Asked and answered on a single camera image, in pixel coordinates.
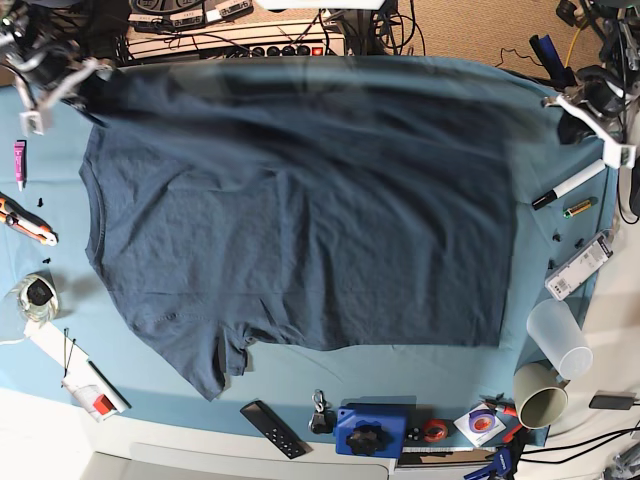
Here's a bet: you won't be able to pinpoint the translucent plastic cup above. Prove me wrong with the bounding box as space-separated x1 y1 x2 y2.
526 299 593 380

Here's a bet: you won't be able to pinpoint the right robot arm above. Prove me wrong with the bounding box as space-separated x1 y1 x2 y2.
1 1 104 108

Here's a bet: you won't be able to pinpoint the black cable ties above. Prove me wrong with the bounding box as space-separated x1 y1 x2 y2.
63 328 76 377

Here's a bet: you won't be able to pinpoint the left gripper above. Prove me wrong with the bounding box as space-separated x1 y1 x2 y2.
542 67 625 130

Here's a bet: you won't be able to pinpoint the white paper strip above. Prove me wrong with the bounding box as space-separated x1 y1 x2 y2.
30 322 131 423

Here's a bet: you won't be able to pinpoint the white red syringe package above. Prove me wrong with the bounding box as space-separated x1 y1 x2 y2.
61 380 117 422

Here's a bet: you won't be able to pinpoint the blue clamp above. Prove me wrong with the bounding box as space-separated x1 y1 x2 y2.
463 448 520 480

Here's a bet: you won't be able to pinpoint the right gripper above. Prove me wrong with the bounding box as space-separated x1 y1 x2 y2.
9 42 113 100

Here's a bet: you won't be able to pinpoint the white power strip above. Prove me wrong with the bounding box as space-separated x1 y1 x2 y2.
125 19 349 61

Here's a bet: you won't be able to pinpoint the gold AA battery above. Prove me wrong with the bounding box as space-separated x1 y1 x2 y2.
563 199 592 219

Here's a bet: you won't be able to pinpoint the blue box with knob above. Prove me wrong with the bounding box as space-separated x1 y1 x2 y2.
334 404 408 459

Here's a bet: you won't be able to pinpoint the red tape roll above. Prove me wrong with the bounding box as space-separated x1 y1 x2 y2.
423 419 448 443

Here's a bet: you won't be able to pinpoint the red handled pliers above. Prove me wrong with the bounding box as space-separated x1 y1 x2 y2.
482 396 518 417

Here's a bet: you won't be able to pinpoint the black remote control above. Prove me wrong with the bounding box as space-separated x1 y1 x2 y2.
240 400 308 460

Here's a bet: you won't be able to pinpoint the purple disc sleeve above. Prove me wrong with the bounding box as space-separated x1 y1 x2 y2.
454 403 506 447

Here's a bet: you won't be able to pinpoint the white packaged box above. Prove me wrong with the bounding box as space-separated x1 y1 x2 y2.
544 229 613 301

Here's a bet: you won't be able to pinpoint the light blue table cloth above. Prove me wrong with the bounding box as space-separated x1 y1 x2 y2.
1 56 616 437

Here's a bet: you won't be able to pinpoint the pink glue tube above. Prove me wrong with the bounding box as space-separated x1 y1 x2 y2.
13 140 27 191

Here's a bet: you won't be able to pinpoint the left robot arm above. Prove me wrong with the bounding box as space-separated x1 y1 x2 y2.
529 1 639 132

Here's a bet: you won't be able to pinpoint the black key fob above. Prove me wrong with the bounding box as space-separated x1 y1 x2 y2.
309 390 335 435

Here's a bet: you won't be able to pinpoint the black power adapter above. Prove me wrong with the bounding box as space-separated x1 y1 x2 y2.
589 394 639 411

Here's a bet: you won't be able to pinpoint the clear tape roll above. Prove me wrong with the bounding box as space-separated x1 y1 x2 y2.
6 273 59 323

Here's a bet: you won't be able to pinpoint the white black marker pen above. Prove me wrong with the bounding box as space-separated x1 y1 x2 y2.
531 159 606 211

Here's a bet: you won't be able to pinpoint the beige green mug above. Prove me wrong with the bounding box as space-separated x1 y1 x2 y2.
513 363 568 430

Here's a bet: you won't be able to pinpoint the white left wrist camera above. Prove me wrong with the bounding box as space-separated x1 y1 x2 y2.
602 139 637 169

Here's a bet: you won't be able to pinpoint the dark blue T-shirt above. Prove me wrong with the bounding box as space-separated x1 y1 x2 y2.
80 59 553 399

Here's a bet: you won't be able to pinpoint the orange utility knife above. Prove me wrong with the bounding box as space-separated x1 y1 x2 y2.
1 194 58 246

